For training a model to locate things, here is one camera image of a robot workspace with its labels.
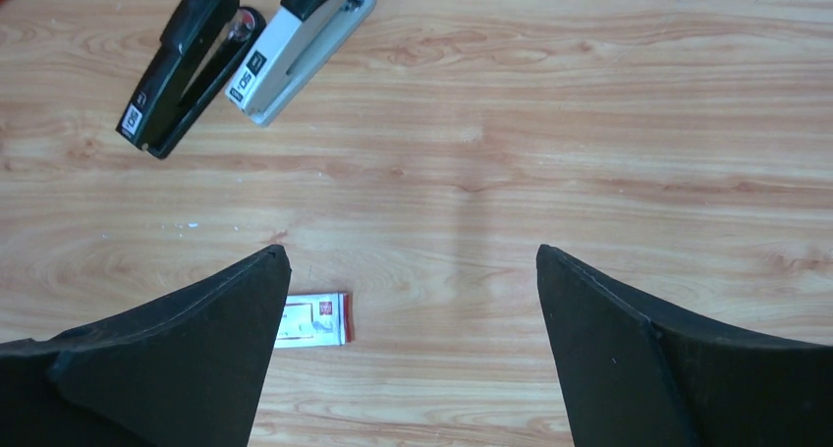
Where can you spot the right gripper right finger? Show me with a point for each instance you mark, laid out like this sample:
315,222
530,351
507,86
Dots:
636,370

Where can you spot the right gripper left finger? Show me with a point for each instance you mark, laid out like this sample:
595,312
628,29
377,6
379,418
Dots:
185,369

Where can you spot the black and grey stapler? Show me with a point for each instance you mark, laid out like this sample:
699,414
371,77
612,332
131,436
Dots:
294,45

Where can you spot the white red staple box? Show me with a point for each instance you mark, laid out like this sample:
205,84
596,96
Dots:
315,320

